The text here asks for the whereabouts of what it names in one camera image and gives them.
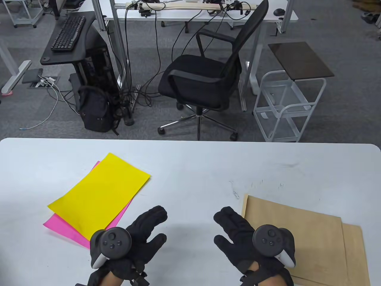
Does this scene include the person's left hand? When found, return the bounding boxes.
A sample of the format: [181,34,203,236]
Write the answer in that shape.
[88,206,168,282]

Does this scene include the person's right hand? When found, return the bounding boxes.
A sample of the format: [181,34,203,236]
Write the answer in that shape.
[213,206,295,282]

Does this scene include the black VR controller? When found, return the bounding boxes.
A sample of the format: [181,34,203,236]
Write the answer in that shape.
[90,227,132,269]
[252,224,296,268]

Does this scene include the yellow paper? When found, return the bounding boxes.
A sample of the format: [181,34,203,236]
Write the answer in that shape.
[48,153,151,240]

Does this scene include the brown A4 envelope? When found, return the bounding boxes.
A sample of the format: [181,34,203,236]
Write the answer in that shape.
[290,223,371,286]
[241,195,347,282]

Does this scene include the pink paper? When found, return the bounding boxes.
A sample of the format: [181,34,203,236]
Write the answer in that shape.
[43,161,133,249]

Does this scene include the person's left forearm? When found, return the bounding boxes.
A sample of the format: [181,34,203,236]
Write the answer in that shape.
[101,273,122,286]

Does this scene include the person's right forearm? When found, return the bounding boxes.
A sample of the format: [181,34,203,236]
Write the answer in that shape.
[253,274,286,286]

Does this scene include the black bottle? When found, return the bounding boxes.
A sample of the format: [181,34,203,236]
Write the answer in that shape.
[121,100,135,126]

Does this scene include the black backpack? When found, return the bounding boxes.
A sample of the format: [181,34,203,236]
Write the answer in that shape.
[77,86,119,136]

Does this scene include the black office chair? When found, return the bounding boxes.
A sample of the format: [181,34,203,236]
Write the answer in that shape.
[157,0,270,142]

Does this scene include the black computer tower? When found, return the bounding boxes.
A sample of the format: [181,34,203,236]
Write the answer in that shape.
[83,45,119,96]

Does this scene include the floor socket box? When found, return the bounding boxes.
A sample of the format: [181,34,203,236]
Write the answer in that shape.
[27,76,60,90]

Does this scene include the white cart with dark top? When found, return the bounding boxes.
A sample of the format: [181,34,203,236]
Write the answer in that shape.
[253,42,335,143]

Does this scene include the black floor plate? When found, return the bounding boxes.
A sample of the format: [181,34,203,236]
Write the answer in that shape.
[21,69,43,84]

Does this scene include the black keyboard workstation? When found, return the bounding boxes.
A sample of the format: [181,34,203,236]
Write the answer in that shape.
[40,11,119,99]

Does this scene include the white desk leg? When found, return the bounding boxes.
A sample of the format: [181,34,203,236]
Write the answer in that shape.
[0,39,32,94]

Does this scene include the black keyboard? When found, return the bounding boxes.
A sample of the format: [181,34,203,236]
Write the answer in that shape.
[50,15,87,53]

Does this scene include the white desk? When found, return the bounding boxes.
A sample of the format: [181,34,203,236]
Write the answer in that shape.
[103,0,299,96]

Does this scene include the white metal rack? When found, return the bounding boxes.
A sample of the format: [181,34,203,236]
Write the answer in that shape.
[4,0,45,29]

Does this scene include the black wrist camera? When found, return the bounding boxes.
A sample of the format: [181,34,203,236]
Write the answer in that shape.
[129,270,149,286]
[240,270,259,283]

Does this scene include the white floor cable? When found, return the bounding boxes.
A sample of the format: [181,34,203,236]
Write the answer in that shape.
[19,86,60,130]

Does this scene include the silver aluminium frame post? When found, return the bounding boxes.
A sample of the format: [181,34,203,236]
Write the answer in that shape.
[91,0,142,108]

